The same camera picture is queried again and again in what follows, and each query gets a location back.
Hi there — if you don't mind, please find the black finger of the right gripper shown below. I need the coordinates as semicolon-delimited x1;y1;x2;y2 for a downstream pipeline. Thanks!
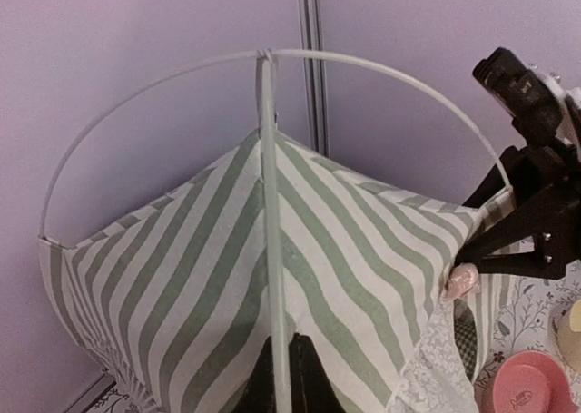
456;194;567;280
463;146;531;208

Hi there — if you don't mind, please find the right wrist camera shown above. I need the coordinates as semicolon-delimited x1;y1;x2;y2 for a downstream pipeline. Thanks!
472;47;580;148

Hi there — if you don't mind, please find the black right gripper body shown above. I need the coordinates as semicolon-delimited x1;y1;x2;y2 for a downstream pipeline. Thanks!
521;146;580;268

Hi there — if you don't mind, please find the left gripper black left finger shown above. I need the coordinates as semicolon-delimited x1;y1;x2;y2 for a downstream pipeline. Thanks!
233;338;277;413

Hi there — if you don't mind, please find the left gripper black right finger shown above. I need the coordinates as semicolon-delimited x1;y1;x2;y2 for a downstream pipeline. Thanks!
289;333;345;413

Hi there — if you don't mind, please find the left aluminium corner post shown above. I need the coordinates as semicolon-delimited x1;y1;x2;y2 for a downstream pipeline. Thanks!
298;0;330;156

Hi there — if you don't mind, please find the pink pet bowl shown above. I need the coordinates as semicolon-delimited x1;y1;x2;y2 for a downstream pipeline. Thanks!
486;350;580;413

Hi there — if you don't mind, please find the cream pet bowl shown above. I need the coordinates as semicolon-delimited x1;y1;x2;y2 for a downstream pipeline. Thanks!
550;300;580;372

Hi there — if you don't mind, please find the green checkered cushion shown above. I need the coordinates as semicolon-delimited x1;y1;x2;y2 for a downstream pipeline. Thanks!
454;315;479;382

